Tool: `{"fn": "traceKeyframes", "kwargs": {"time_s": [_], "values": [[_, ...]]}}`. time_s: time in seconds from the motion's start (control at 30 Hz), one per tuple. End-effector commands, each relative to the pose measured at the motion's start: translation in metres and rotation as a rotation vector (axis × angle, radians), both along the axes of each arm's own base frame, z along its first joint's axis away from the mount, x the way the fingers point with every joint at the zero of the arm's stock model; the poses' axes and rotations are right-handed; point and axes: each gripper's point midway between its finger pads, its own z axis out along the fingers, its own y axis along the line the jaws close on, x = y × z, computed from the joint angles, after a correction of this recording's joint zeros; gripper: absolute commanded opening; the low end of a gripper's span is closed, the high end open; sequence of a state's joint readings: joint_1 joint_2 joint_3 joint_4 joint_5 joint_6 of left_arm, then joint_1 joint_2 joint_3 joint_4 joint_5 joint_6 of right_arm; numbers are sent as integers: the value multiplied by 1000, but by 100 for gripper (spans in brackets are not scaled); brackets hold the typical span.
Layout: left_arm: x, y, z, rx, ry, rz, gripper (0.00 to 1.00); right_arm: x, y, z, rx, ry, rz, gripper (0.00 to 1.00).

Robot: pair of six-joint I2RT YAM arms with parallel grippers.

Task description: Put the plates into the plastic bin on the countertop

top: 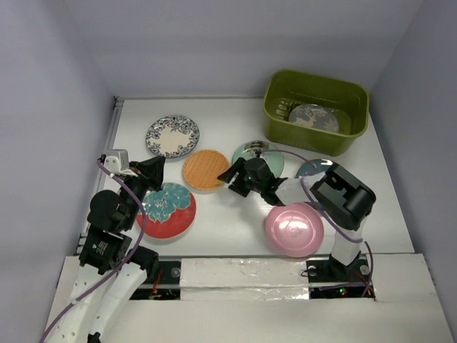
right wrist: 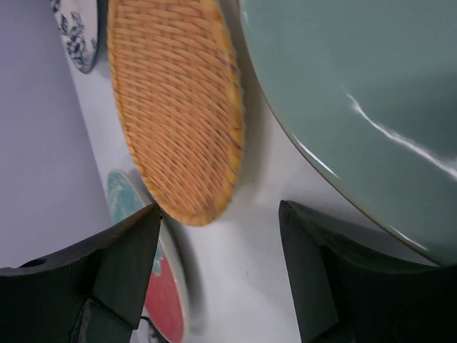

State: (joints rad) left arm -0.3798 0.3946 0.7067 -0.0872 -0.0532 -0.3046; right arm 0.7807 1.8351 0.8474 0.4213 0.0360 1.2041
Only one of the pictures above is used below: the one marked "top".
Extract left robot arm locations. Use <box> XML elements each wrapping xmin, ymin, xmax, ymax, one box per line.
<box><xmin>40</xmin><ymin>149</ymin><xmax>166</xmax><ymax>342</ymax></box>

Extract blue floral white plate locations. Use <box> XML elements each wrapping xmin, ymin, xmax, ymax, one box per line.
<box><xmin>145</xmin><ymin>115</ymin><xmax>200</xmax><ymax>159</ymax></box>

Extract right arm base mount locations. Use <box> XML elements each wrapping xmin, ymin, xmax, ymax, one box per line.
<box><xmin>300</xmin><ymin>254</ymin><xmax>376</xmax><ymax>299</ymax></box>

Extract green plastic bin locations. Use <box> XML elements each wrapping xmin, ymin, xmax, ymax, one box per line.
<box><xmin>263</xmin><ymin>69</ymin><xmax>370</xmax><ymax>156</ymax></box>

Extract aluminium side rail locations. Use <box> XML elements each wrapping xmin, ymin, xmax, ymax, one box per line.
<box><xmin>74</xmin><ymin>96</ymin><xmax>124</xmax><ymax>256</ymax></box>

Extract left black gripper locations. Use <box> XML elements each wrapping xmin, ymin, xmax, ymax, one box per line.
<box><xmin>121</xmin><ymin>154</ymin><xmax>166</xmax><ymax>228</ymax></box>

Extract grey deer plate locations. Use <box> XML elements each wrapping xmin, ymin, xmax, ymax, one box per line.
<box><xmin>288</xmin><ymin>104</ymin><xmax>340</xmax><ymax>133</ymax></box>

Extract pink plate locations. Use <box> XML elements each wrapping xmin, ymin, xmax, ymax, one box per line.
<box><xmin>264</xmin><ymin>202</ymin><xmax>325</xmax><ymax>258</ymax></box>

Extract mint green flower plate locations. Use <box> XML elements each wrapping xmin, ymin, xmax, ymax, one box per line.
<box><xmin>232</xmin><ymin>140</ymin><xmax>284</xmax><ymax>177</ymax></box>

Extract red and teal plate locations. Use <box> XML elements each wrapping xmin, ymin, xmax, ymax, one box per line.
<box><xmin>142</xmin><ymin>182</ymin><xmax>196</xmax><ymax>239</ymax></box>

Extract orange woven plate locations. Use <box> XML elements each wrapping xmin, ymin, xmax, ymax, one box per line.
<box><xmin>183</xmin><ymin>149</ymin><xmax>231</xmax><ymax>191</ymax></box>

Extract dark teal plate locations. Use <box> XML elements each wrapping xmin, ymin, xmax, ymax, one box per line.
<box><xmin>295</xmin><ymin>159</ymin><xmax>333</xmax><ymax>178</ymax></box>

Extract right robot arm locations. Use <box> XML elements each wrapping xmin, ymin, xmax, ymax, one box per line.
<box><xmin>217</xmin><ymin>157</ymin><xmax>376</xmax><ymax>280</ymax></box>

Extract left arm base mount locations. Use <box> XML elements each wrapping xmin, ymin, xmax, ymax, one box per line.
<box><xmin>130</xmin><ymin>260</ymin><xmax>181</xmax><ymax>300</ymax></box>

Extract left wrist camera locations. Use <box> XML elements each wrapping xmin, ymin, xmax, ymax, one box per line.
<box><xmin>102</xmin><ymin>149</ymin><xmax>129</xmax><ymax>174</ymax></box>

